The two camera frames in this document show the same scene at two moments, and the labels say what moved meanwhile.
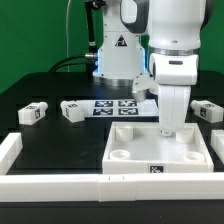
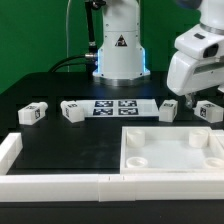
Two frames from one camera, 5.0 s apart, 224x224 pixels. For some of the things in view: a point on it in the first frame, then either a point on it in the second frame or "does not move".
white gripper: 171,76 to 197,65
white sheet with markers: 119,108 does not move
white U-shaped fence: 106,187 does not move
